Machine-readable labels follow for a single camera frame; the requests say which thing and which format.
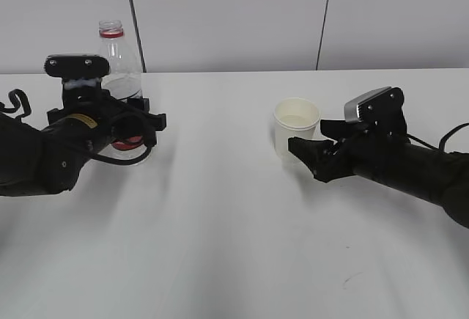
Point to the white paper cup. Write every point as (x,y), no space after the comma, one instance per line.
(293,117)

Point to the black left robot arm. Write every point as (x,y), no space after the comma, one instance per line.
(49,161)

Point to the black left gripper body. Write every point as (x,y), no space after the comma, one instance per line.
(92,119)

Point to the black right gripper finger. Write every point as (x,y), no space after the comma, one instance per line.
(337,129)
(316,155)

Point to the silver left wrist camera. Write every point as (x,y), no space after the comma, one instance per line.
(76,66)

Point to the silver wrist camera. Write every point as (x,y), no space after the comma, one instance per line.
(76,66)
(374,105)

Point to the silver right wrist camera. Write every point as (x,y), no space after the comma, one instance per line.
(374,105)

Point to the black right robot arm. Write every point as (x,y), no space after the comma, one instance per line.
(439,178)

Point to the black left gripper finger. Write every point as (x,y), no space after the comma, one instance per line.
(157,121)
(138,105)

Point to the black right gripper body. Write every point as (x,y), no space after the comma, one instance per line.
(377,151)

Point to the clear red-label water bottle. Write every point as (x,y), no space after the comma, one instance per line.
(124,80)

